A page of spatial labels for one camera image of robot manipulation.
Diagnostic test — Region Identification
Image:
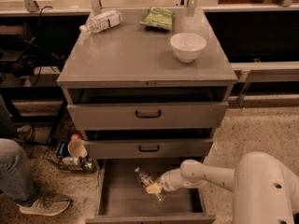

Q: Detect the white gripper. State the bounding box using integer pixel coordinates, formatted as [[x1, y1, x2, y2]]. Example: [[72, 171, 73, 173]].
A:
[[146, 172, 175, 194]]

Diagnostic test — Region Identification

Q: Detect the clear water bottle colourful label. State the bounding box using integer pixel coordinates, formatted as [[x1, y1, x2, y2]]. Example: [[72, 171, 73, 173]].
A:
[[135, 167, 164, 203]]

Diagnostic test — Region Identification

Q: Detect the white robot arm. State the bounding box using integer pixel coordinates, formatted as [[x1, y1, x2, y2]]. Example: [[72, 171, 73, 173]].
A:
[[146, 151, 299, 224]]

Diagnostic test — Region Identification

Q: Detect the grey open bottom drawer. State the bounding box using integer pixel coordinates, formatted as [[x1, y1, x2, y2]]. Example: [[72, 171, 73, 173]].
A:
[[86, 158, 215, 224]]

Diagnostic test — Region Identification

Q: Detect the grey middle drawer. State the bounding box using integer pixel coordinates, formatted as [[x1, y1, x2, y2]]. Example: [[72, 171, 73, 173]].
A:
[[84, 129, 213, 159]]

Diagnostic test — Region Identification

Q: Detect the grey top drawer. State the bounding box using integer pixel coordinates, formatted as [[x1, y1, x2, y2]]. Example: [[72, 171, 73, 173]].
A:
[[64, 87, 228, 131]]

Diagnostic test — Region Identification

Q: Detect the grey metal drawer cabinet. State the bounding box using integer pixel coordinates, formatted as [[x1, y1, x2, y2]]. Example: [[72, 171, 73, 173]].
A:
[[56, 7, 239, 224]]

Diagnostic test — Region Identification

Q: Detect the water bottle white label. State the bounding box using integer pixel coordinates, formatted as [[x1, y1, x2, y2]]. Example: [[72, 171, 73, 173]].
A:
[[79, 9, 122, 33]]

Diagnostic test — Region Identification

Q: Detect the metal can in basket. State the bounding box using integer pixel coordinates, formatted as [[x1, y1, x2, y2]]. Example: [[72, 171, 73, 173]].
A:
[[62, 156, 83, 167]]

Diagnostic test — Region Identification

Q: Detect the white cup in basket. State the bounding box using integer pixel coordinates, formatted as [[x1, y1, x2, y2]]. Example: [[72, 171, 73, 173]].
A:
[[67, 139, 88, 158]]

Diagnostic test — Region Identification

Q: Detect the red apple in basket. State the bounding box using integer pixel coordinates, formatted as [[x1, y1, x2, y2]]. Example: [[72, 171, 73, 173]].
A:
[[70, 133, 82, 141]]

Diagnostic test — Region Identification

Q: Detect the blue packet in basket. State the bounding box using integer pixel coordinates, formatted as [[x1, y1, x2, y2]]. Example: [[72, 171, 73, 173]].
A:
[[56, 141, 69, 158]]

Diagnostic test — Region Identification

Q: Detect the grey knit sneaker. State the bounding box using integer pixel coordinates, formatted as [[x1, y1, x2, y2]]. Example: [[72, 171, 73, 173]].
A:
[[19, 193, 71, 217]]

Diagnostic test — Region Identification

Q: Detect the person leg in jeans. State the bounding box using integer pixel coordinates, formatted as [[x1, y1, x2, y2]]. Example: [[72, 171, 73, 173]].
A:
[[0, 96, 39, 207]]

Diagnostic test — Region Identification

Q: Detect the white ceramic bowl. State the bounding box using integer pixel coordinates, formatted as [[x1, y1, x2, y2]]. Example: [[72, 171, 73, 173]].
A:
[[170, 33, 206, 63]]

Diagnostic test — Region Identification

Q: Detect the green chip bag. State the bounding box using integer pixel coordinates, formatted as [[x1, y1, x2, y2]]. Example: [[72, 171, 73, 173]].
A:
[[140, 7, 175, 31]]

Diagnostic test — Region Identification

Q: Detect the wire basket on floor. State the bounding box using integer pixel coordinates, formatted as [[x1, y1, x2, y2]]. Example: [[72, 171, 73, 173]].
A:
[[44, 133, 95, 173]]

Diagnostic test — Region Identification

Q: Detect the black cable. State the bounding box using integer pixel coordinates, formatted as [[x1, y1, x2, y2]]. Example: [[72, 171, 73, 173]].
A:
[[18, 6, 64, 87]]

